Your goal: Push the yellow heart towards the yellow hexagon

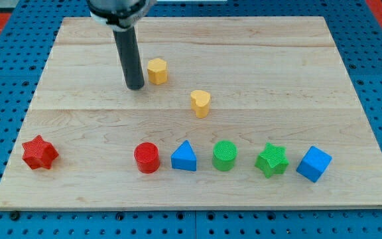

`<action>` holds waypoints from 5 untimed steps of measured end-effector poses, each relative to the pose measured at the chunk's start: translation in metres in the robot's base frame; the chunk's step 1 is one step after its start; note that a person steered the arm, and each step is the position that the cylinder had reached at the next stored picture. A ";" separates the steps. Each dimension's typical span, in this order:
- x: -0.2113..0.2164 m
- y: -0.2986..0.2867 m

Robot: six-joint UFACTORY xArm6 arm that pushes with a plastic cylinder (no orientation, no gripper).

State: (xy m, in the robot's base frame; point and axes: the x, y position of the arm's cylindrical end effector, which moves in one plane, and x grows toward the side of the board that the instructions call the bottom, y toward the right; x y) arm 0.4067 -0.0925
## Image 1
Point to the blue triangle block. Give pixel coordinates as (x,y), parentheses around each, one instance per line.
(184,158)

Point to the green star block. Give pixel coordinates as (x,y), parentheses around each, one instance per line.
(272,160)

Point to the blue cube block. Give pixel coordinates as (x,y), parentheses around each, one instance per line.
(314,163)

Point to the red star block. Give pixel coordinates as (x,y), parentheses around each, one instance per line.
(39,153)

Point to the yellow heart block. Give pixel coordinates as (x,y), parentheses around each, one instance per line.
(200,103)

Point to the yellow hexagon block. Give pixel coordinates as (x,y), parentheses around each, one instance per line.
(157,71)

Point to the red cylinder block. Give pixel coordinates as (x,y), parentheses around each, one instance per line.
(147,157)

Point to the wooden board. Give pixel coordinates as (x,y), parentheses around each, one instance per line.
(272,79)

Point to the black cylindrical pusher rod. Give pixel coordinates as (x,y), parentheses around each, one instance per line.
(128,51)

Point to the green cylinder block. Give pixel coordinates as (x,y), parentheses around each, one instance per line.
(224,155)

